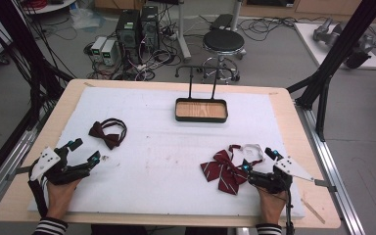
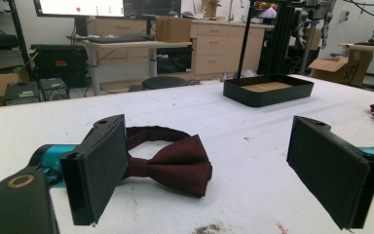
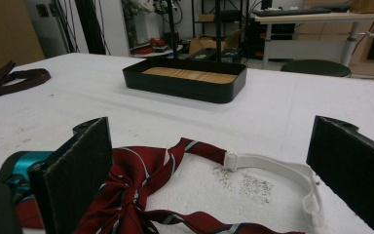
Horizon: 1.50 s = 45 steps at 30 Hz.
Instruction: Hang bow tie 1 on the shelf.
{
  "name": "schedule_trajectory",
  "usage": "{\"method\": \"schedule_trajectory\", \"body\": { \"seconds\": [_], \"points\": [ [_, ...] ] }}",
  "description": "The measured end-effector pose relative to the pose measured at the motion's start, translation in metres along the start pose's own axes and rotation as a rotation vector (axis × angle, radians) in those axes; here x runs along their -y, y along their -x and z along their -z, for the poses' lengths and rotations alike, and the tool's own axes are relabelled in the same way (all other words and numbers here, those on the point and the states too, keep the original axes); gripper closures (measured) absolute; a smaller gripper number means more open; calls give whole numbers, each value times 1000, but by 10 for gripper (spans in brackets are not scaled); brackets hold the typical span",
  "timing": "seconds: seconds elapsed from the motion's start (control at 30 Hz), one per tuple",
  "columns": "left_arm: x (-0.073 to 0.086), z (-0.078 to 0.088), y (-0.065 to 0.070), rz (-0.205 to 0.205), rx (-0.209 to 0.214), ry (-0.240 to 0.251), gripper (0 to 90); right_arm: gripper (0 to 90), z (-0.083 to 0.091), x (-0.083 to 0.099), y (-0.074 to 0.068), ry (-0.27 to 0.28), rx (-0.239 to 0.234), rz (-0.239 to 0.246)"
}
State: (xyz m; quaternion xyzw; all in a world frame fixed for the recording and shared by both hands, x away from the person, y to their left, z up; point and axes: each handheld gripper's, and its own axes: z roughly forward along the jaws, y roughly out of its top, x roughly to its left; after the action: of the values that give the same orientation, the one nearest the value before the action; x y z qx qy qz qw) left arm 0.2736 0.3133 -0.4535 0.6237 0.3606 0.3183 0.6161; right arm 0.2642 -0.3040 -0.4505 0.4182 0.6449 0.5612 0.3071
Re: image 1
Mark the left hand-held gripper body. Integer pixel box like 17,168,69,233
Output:
28,145,91,186

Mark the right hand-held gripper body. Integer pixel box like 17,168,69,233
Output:
248,156,315,194

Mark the red striped bow tie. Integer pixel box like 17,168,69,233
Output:
200,143,265,196

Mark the dark maroon bow tie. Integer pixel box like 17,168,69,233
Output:
88,117,128,151

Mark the black stand with wooden tray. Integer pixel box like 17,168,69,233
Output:
174,65,239,124

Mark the person's right hand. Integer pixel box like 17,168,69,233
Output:
257,188,289,226

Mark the person's left hand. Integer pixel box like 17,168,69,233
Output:
46,178,83,220

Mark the thin wooden stick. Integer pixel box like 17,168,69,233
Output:
300,198,327,225

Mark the white foam mat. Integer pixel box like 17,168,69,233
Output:
26,85,306,218

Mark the white power supply unit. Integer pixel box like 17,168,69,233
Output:
100,39,119,67
90,35,108,62

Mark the white floor board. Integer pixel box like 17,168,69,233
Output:
293,22,376,71

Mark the black round stool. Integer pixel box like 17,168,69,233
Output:
201,28,248,83

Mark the black computer tower green label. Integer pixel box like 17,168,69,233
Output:
115,9,142,64

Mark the clear plastic bag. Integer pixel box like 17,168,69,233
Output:
69,7,107,31

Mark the grey robot part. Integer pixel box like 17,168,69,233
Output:
312,17,376,70

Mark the white round table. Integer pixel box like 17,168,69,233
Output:
22,0,78,16

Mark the black flat box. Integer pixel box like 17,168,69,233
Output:
210,13,235,31

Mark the grey desk leg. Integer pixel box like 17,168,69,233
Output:
175,0,193,63

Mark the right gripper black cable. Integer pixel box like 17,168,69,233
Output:
284,187,296,235

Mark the grey metal bracket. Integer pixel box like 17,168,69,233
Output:
5,165,31,182
313,178,338,193

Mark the aluminium rail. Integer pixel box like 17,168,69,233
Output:
294,99,367,235
0,109,52,216

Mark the black frame post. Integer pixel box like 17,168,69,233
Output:
286,0,376,142
0,0,74,131

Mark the tangle of floor cables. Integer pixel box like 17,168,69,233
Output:
82,3,185,82

